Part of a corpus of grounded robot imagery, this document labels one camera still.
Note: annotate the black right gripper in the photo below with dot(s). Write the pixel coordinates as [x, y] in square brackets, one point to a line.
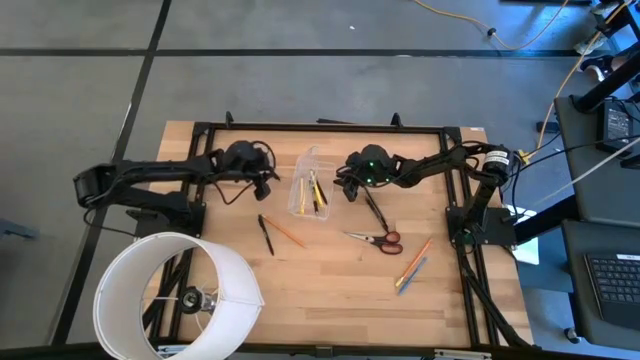
[375, 172]

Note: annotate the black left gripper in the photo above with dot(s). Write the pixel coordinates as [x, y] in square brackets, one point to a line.
[245, 157]

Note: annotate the clear plastic supply box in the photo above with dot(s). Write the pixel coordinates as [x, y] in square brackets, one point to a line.
[295, 207]

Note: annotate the red and black scissors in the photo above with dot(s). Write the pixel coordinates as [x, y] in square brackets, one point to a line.
[387, 242]

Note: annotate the orange pencil yellow eraser cap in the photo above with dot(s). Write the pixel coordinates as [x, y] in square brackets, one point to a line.
[414, 261]

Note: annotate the blue pencil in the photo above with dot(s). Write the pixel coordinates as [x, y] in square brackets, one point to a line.
[413, 275]

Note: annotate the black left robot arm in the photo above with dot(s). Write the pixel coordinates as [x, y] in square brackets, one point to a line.
[160, 170]

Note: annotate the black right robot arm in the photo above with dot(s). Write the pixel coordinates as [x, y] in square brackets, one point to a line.
[435, 160]

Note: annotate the white lamp shade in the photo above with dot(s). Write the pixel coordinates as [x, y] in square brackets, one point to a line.
[235, 280]

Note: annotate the metal lamp socket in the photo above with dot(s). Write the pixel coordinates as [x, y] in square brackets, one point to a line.
[191, 300]

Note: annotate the white paper sheet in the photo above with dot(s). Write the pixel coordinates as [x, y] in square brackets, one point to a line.
[529, 252]

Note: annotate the black power strip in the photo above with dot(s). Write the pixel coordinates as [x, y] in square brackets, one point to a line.
[547, 127]

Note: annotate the dark grey desk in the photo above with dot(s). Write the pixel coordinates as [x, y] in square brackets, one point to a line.
[580, 205]

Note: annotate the person's shoe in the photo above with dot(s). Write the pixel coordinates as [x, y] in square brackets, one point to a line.
[597, 67]

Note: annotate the black power adapter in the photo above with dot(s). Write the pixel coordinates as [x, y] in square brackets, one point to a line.
[616, 125]

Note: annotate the black diagonal stand bar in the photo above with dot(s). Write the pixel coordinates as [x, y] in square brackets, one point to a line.
[607, 85]

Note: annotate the black laptop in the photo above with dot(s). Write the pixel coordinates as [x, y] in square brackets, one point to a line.
[617, 285]

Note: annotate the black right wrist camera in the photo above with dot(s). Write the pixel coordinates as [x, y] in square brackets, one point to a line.
[351, 191]

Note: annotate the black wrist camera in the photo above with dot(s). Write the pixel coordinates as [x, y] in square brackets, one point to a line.
[351, 191]
[262, 191]

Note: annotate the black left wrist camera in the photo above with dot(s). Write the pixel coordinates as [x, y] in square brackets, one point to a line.
[262, 191]

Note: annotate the black frame clamp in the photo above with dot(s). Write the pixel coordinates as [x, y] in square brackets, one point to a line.
[229, 120]
[396, 120]

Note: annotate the silver metal bracket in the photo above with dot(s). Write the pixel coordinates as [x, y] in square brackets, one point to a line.
[462, 355]

